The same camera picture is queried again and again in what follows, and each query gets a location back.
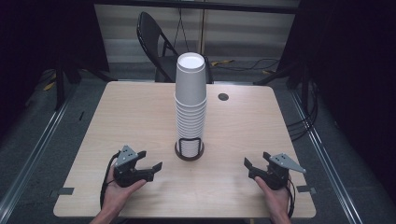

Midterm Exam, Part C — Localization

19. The thin black floor cable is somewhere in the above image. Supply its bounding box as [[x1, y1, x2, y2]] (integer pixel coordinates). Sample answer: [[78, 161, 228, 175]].
[[214, 58, 280, 72]]

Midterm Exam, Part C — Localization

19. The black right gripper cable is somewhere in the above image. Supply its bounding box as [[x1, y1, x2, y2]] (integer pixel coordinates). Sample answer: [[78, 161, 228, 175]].
[[285, 178, 296, 218]]

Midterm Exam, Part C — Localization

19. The thin hanging black cable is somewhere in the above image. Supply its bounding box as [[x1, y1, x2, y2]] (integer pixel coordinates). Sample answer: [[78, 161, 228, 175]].
[[173, 7, 191, 53]]

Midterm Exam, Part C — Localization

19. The grey tape strip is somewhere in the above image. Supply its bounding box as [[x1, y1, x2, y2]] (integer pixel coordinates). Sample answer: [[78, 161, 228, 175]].
[[49, 187, 76, 201], [295, 185, 318, 196]]

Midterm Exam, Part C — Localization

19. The dark round cup holder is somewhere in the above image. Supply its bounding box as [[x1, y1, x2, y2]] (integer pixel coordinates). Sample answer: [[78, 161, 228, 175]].
[[174, 136, 205, 162]]

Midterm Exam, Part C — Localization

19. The metal floor rail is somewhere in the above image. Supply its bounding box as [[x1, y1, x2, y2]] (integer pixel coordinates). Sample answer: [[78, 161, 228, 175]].
[[289, 89, 364, 224], [0, 92, 75, 217]]

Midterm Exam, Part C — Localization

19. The stack of white paper cups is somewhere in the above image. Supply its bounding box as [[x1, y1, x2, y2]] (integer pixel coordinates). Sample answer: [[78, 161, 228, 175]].
[[174, 51, 208, 158]]

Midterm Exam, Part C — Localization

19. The bundle of black floor cables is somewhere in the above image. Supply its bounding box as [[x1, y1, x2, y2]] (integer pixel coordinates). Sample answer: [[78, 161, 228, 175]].
[[286, 78, 319, 142]]

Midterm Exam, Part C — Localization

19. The yellow floor tape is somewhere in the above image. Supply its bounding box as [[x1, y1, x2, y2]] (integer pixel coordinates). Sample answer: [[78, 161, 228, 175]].
[[42, 80, 57, 92]]

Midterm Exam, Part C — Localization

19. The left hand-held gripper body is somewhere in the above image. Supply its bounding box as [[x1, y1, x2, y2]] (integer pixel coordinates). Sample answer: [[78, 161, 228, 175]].
[[112, 145, 155, 189]]

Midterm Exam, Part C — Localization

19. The person's right hand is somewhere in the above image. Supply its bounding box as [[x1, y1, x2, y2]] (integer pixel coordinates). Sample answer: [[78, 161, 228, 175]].
[[254, 175, 292, 217]]

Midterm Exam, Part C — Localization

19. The dark curtain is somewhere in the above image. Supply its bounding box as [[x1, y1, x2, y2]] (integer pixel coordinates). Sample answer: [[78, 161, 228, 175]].
[[276, 0, 396, 194], [0, 0, 110, 138]]

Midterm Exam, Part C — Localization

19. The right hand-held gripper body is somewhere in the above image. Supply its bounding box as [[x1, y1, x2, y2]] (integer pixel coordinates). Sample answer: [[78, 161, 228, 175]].
[[247, 151, 307, 191]]

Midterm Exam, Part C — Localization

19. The yellow floor cable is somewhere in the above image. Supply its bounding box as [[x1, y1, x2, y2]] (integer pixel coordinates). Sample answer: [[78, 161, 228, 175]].
[[210, 59, 235, 67]]

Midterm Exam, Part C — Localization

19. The dark metal stand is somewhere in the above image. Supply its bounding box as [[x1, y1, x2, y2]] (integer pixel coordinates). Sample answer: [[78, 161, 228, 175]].
[[252, 61, 313, 108], [53, 55, 119, 112]]

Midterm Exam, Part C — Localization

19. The person's left hand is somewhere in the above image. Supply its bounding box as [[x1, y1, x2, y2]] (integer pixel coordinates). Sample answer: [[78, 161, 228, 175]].
[[100, 169, 148, 216]]

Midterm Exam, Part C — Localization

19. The black folding chair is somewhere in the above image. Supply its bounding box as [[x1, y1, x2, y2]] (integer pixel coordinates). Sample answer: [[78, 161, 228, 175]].
[[135, 11, 215, 84]]

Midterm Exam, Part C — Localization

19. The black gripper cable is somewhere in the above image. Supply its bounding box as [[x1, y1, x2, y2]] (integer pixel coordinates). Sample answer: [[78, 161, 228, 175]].
[[99, 150, 121, 210], [285, 178, 296, 218]]

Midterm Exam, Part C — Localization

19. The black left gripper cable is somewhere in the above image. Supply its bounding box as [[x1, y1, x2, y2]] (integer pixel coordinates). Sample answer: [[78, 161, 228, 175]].
[[99, 150, 121, 210]]

